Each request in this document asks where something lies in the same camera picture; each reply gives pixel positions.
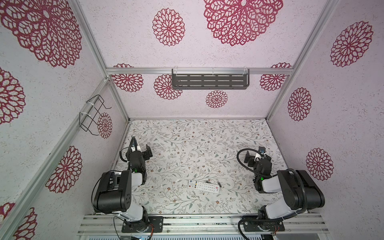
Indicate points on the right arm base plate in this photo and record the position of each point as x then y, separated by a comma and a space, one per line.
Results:
262, 223

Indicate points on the white remote control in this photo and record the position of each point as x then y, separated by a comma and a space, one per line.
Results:
203, 186

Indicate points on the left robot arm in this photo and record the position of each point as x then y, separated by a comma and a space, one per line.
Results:
114, 192

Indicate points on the dark grey wall shelf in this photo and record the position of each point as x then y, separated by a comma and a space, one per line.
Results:
197, 81

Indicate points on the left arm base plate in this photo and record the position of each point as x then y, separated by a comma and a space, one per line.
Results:
151, 224

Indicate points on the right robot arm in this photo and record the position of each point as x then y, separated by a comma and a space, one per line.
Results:
300, 192

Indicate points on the aluminium front rail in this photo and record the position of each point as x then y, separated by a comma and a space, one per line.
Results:
224, 224

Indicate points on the black wire wall rack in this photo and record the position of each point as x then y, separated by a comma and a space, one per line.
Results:
90, 117

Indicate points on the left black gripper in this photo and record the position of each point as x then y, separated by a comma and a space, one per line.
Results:
146, 153

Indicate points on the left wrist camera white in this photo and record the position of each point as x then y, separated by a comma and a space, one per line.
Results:
136, 148

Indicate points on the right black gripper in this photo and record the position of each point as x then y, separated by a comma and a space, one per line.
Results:
247, 157

